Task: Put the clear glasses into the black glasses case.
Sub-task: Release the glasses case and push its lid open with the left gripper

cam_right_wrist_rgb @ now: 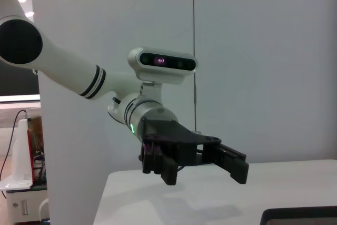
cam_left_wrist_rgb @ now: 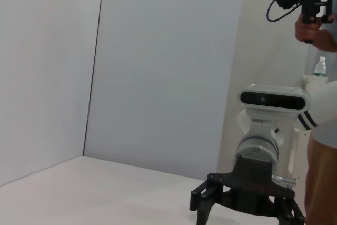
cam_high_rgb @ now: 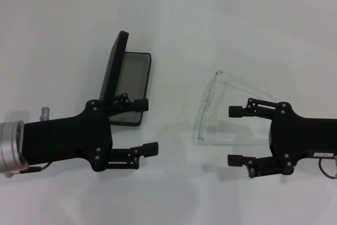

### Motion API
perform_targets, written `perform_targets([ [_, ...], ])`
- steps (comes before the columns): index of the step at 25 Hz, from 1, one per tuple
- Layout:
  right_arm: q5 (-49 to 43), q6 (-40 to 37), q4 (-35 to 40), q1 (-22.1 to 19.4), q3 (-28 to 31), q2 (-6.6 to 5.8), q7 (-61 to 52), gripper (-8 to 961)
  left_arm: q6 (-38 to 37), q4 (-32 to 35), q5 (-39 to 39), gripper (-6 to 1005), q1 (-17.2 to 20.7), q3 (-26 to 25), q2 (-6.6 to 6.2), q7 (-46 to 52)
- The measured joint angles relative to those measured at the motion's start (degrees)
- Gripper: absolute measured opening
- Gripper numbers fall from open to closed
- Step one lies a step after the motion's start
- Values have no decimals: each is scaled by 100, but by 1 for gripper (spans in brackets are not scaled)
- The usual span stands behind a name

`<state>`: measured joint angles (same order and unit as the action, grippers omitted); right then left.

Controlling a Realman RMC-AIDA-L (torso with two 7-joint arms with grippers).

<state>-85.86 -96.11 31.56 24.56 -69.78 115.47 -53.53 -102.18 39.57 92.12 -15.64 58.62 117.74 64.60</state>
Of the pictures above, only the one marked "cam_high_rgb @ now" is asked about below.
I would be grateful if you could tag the silver plug on left gripper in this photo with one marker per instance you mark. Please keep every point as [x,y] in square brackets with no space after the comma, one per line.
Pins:
[45,113]

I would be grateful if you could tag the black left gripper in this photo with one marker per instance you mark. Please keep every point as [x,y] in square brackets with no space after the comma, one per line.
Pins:
[65,138]

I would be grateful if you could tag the black glasses case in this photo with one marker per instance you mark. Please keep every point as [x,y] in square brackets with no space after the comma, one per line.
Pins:
[116,59]

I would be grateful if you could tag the clear transparent glasses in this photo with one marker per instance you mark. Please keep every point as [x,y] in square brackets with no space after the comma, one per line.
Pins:
[204,109]

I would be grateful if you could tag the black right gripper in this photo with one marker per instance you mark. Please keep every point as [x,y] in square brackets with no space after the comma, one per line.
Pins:
[302,138]

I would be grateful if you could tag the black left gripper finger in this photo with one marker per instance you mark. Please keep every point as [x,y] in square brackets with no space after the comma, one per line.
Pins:
[151,149]

